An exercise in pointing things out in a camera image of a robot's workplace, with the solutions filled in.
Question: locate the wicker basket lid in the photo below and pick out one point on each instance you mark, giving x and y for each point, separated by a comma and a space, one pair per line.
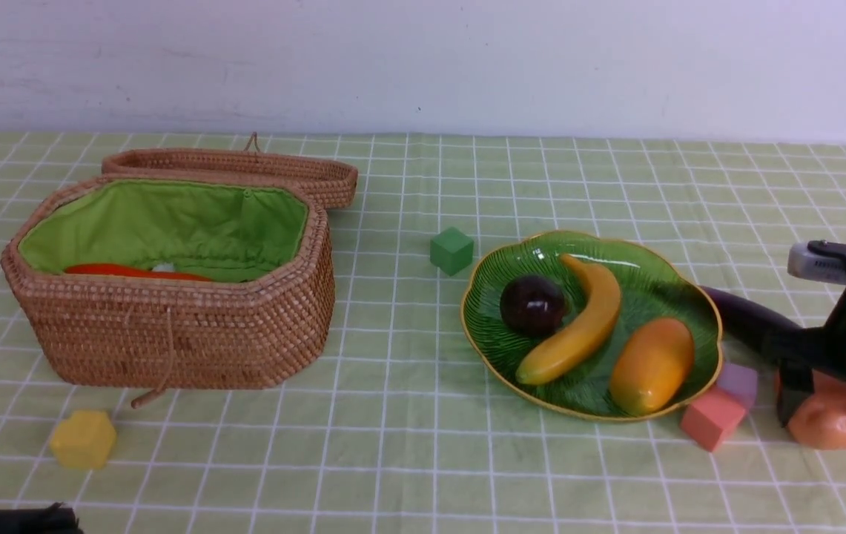
330, 184

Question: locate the orange plastic mango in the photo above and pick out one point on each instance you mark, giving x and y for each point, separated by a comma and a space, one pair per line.
654, 364

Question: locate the purple plastic mangosteen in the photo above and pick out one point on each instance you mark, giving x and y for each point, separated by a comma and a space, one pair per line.
533, 306

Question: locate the green foam cube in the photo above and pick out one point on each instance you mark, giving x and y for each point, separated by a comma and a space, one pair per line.
451, 251

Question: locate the purple foam cube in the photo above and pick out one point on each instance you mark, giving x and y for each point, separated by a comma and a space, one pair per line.
740, 382

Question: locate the brown plastic potato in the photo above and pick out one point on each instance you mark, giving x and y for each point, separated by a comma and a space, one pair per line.
820, 422

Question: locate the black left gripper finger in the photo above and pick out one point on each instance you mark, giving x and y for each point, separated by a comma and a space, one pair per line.
57, 518

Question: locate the green checkered tablecloth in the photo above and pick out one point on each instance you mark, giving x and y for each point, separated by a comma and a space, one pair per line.
399, 428

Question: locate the purple plastic eggplant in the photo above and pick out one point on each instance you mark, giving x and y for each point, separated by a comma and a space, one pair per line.
748, 321

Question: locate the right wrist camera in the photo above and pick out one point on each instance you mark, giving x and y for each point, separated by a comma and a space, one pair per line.
818, 260

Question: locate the green leaf glass plate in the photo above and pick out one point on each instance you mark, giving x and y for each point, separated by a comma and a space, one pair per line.
651, 287

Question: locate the pink foam cube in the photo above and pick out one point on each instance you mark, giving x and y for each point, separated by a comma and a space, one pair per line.
712, 418

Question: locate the woven wicker basket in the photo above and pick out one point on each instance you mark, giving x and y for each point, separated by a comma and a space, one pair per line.
265, 317

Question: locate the orange plastic carrot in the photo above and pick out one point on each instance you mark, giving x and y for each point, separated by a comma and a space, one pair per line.
116, 270

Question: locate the yellow plastic banana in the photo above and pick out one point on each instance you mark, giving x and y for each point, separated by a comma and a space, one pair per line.
585, 334

